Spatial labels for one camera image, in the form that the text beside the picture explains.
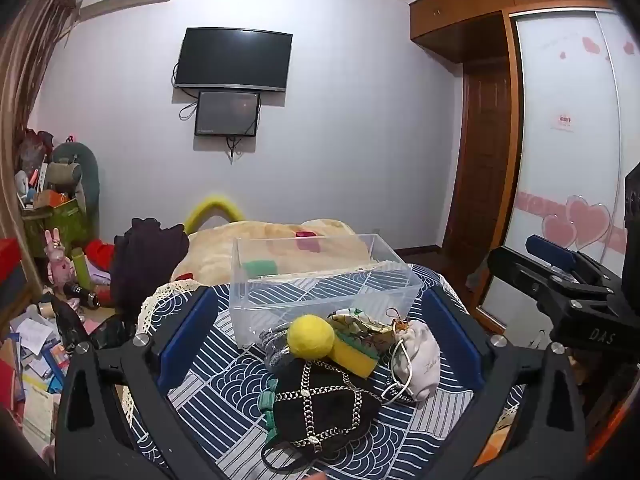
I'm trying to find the black bottle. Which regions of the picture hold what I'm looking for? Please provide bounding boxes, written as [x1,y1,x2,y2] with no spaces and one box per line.
[62,282,104,309]

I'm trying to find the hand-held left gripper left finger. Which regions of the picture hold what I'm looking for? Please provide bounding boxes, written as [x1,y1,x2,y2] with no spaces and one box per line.
[54,286,221,480]

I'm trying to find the clear plastic storage bin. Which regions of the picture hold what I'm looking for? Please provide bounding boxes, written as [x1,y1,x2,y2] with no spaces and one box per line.
[229,232,426,349]

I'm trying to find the blue wave-pattern tablecloth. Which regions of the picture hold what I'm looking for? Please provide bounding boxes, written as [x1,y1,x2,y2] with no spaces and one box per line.
[135,260,526,480]

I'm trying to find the small wall-mounted monitor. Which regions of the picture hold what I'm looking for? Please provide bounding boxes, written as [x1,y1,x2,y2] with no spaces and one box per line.
[194,90,261,138]

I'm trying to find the floral fabric pouch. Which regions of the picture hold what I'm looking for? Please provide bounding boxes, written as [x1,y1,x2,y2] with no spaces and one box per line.
[327,307,402,350]

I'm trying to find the green cardboard box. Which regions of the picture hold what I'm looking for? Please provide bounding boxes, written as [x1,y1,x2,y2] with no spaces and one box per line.
[42,199,84,252]

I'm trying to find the yellow and green sponge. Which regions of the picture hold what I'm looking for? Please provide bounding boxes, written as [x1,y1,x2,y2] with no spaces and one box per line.
[327,332,381,377]

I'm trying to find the wooden overhead cabinet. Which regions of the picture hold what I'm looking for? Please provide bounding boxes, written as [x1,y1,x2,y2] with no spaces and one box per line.
[408,0,617,64]

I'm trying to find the brown curtain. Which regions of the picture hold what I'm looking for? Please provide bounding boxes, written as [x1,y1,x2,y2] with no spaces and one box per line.
[0,0,85,241]

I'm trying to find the white drawstring pouch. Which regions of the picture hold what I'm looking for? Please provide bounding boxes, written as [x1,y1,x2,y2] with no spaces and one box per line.
[382,320,442,406]

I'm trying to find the heart-print sliding wardrobe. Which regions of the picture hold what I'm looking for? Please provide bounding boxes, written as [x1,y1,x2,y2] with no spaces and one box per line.
[500,7,640,337]

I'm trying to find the red cloth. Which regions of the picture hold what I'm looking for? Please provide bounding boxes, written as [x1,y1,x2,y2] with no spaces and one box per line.
[83,240,117,272]

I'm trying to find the wall-mounted black television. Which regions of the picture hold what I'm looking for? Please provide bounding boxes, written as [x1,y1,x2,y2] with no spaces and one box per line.
[173,27,294,94]

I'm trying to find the green cylinder bottle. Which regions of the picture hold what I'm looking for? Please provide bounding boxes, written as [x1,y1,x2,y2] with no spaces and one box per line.
[71,247,96,292]

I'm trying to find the white lace cloth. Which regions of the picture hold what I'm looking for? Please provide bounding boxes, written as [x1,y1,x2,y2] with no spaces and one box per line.
[122,279,207,441]

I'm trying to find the black chain-net pouch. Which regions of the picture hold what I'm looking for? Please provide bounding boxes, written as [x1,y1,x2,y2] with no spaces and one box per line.
[259,357,384,472]

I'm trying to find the black garment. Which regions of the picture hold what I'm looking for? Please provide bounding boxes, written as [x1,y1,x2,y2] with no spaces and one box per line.
[109,217,191,322]

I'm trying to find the yellow curved cushion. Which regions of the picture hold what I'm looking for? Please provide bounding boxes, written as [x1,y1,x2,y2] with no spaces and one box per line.
[184,194,247,234]

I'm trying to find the brown wooden door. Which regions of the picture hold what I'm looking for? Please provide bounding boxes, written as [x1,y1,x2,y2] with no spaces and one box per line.
[442,59,517,267]

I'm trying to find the yellow felt ball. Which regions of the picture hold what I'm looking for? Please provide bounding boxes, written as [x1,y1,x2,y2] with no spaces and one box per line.
[287,315,336,360]

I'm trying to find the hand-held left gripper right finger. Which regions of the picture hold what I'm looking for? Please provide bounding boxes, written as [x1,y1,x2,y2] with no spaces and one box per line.
[422,287,588,480]

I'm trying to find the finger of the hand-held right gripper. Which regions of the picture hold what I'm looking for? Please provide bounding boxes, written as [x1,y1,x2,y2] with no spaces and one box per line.
[525,234,615,288]
[487,246,573,313]

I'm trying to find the red box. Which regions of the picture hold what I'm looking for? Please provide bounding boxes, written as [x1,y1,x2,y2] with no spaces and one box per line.
[0,237,27,282]

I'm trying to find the grey knit cloth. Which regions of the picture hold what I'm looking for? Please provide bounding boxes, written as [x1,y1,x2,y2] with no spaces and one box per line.
[260,324,302,374]

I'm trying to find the pink bunny toy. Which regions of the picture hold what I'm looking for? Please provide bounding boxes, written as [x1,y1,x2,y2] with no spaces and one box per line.
[43,228,79,287]

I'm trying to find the pile of papers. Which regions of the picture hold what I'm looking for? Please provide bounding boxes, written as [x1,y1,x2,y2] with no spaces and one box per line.
[0,304,72,453]

